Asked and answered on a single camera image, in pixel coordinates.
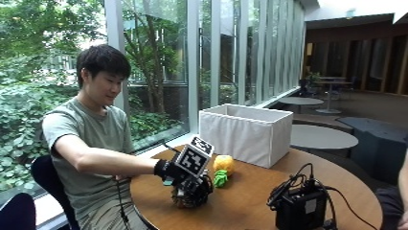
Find yellow plush fruit green leaves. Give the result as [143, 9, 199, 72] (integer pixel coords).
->
[211, 154, 236, 189]

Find dark blue chair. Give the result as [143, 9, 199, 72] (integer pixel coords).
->
[0, 192, 38, 230]
[29, 154, 81, 230]

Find bundle of black cables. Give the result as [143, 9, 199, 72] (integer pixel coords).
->
[265, 162, 329, 207]

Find round grey low table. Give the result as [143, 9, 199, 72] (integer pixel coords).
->
[276, 96, 325, 114]
[289, 124, 360, 151]

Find long black cable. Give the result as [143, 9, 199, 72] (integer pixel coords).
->
[324, 185, 380, 230]

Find brown spiky ball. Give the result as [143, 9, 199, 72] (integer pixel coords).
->
[171, 187, 211, 210]

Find thin black glove cable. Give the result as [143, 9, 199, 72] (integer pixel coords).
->
[111, 175, 132, 230]

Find tree trunk outside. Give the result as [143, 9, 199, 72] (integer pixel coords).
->
[139, 0, 168, 113]

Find white cube with black markers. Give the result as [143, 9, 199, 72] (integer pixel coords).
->
[172, 136, 215, 178]

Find the person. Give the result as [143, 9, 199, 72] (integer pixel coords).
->
[41, 43, 171, 230]

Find potted green plant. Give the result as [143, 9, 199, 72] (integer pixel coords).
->
[302, 72, 324, 97]

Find white window frame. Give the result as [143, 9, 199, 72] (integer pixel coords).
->
[103, 0, 306, 154]

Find black electronics box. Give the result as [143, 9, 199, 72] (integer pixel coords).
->
[273, 187, 329, 230]

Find tall round pedestal table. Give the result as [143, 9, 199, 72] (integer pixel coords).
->
[313, 80, 354, 115]

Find dark blue upholstered seat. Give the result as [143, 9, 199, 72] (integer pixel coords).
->
[336, 116, 408, 186]

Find white fabric storage box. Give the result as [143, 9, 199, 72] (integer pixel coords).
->
[197, 103, 295, 170]

